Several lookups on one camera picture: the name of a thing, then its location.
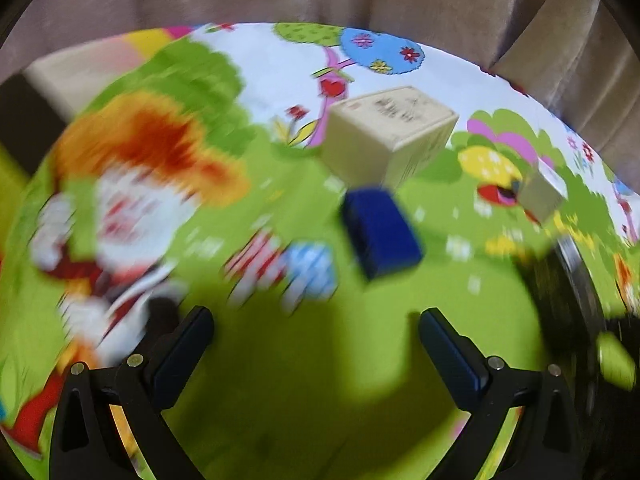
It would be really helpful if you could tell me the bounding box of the dark blue box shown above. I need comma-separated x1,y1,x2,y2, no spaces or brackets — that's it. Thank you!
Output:
340,187,424,282

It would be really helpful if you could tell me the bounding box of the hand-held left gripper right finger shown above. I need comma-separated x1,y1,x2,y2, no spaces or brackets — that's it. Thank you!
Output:
419,307,585,480

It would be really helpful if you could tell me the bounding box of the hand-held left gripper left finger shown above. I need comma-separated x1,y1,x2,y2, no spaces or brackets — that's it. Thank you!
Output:
48,305,216,480

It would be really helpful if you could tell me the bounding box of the small beige box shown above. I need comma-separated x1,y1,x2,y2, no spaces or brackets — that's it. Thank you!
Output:
517,166,569,224

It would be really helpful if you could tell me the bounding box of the beige cardboard box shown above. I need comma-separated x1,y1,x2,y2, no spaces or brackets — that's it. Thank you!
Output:
319,86,459,192

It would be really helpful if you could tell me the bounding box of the cartoon printed green blanket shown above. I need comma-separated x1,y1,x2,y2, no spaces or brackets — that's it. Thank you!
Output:
0,21,640,480

